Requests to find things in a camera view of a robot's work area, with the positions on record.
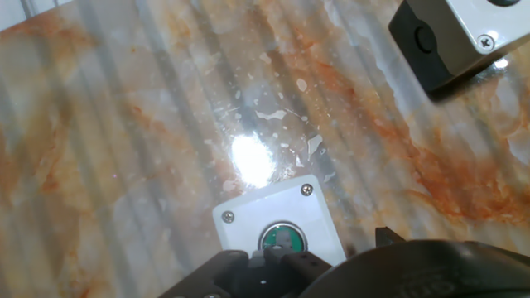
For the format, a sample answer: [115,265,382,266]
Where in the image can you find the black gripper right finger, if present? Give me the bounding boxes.
[297,226,530,298]

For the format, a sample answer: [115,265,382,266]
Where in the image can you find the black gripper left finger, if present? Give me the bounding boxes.
[157,231,333,298]

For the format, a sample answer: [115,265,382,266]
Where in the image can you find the grey box green button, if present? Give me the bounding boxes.
[212,173,348,268]

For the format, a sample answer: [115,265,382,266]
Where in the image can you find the grey box red button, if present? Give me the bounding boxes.
[388,0,530,94]

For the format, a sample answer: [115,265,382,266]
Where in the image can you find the marble pattern orange mat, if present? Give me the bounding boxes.
[0,0,530,298]

